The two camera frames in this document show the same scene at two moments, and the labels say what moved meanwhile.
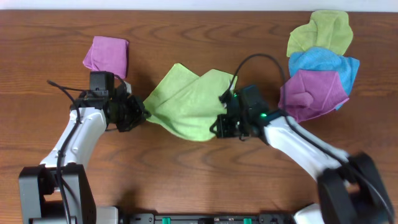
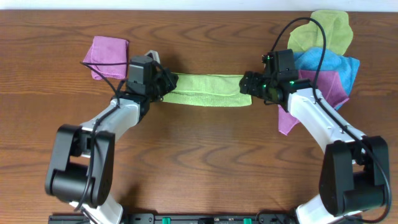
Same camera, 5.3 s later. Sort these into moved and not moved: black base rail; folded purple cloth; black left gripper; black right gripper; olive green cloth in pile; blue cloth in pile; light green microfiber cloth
Moved: black right gripper; black left gripper; light green microfiber cloth
Not moved: black base rail; folded purple cloth; blue cloth in pile; olive green cloth in pile
